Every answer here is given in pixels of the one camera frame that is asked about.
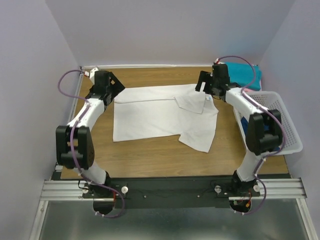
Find white t shirt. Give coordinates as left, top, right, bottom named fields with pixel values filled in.
left=113, top=84, right=219, bottom=153

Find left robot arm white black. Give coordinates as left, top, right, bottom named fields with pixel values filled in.
left=55, top=67, right=125, bottom=198

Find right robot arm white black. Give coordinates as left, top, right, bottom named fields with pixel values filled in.
left=195, top=63, right=285, bottom=196

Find teal folded t shirt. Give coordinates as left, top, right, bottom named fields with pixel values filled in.
left=225, top=62, right=262, bottom=91

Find pink folded t shirt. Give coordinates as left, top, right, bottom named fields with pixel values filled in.
left=244, top=81, right=262, bottom=92

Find dark blue t shirt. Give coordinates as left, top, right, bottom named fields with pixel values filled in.
left=240, top=116, right=283, bottom=155

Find white plastic laundry basket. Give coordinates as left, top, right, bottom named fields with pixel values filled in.
left=225, top=87, right=303, bottom=156

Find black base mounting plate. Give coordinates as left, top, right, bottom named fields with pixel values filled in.
left=82, top=175, right=261, bottom=210

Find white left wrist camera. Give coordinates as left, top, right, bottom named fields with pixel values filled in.
left=83, top=67, right=100, bottom=85

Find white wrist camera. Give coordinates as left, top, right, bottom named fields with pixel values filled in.
left=83, top=67, right=100, bottom=85
left=213, top=58, right=220, bottom=64

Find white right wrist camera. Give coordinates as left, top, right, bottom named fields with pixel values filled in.
left=213, top=58, right=220, bottom=64

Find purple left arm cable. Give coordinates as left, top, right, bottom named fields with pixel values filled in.
left=57, top=69, right=92, bottom=186

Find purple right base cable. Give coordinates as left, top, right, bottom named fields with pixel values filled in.
left=233, top=178, right=268, bottom=216

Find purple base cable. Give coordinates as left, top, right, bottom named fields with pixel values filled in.
left=94, top=192, right=126, bottom=220
left=233, top=178, right=268, bottom=216

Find aluminium frame rail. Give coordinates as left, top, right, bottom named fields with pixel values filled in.
left=28, top=66, right=86, bottom=240

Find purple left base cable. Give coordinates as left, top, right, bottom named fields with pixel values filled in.
left=94, top=192, right=126, bottom=220

